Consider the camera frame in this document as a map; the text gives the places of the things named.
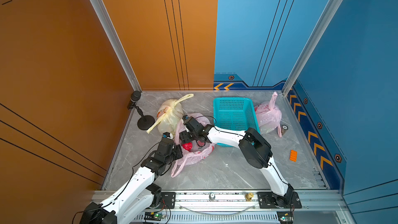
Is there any black desktop microphone stand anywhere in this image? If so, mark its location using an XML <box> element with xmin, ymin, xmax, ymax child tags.
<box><xmin>127</xmin><ymin>90</ymin><xmax>155</xmax><ymax>131</ymax></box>

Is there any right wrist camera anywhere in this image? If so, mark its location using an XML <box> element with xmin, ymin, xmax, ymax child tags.
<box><xmin>182</xmin><ymin>115</ymin><xmax>204</xmax><ymax>133</ymax></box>

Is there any left green circuit board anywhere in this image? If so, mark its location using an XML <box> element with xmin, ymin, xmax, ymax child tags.
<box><xmin>143</xmin><ymin>212</ymin><xmax>164</xmax><ymax>222</ymax></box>

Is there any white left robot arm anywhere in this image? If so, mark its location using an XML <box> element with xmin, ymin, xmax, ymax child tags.
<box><xmin>80</xmin><ymin>132</ymin><xmax>182</xmax><ymax>224</ymax></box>

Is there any brass knob on rail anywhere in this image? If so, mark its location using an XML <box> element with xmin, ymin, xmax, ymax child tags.
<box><xmin>245</xmin><ymin>192</ymin><xmax>254</xmax><ymax>202</ymax></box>

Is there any right green circuit board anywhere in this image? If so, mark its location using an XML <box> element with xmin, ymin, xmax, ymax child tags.
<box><xmin>277</xmin><ymin>212</ymin><xmax>294</xmax><ymax>224</ymax></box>

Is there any pink knotted plastic bag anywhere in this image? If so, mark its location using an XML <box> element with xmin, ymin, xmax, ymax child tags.
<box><xmin>255</xmin><ymin>92</ymin><xmax>282</xmax><ymax>138</ymax></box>

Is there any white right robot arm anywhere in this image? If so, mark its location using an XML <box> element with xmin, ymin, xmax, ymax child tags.
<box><xmin>179</xmin><ymin>124</ymin><xmax>293</xmax><ymax>200</ymax></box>

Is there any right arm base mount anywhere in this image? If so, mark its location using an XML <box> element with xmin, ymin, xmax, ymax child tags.
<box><xmin>257</xmin><ymin>191</ymin><xmax>302</xmax><ymax>209</ymax></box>

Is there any silver knob on rail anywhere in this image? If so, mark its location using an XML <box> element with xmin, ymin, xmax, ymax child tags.
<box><xmin>209</xmin><ymin>192</ymin><xmax>216</xmax><ymax>201</ymax></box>

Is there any green circuit board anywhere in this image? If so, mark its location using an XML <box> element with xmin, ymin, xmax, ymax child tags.
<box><xmin>143</xmin><ymin>212</ymin><xmax>164</xmax><ymax>222</ymax></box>
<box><xmin>277</xmin><ymin>212</ymin><xmax>294</xmax><ymax>224</ymax></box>

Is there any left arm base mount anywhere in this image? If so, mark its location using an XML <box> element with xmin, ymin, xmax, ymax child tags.
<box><xmin>149</xmin><ymin>192</ymin><xmax>176</xmax><ymax>209</ymax></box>

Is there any pink plastic bag with hearts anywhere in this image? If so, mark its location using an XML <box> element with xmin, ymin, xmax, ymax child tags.
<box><xmin>171</xmin><ymin>120</ymin><xmax>215</xmax><ymax>178</ymax></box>

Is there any yellow knotted plastic bag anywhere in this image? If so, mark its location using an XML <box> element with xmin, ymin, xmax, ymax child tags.
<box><xmin>146</xmin><ymin>93</ymin><xmax>194</xmax><ymax>135</ymax></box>

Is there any teal plastic basket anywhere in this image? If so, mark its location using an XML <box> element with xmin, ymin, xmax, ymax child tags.
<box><xmin>209</xmin><ymin>97</ymin><xmax>260</xmax><ymax>148</ymax></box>

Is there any orange toy brick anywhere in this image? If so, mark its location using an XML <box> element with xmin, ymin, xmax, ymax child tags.
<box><xmin>289</xmin><ymin>150</ymin><xmax>297</xmax><ymax>162</ymax></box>

